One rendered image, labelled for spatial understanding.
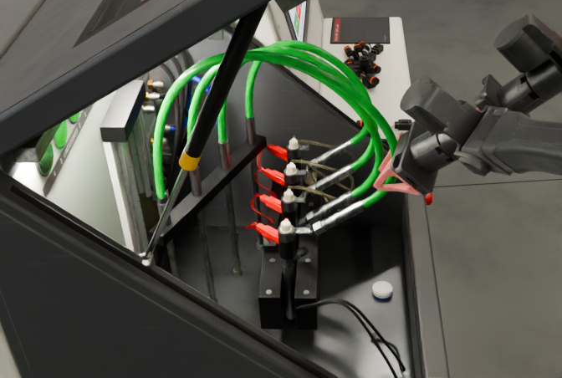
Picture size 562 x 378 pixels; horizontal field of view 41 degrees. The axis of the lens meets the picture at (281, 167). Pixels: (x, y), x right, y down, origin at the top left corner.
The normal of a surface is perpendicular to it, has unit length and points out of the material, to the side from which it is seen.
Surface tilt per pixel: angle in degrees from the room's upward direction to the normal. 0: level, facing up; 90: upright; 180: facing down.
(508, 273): 0
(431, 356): 0
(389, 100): 0
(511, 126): 51
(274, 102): 90
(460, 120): 65
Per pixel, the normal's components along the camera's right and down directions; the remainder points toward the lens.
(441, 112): 0.22, 0.11
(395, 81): -0.05, -0.80
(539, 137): -0.79, -0.55
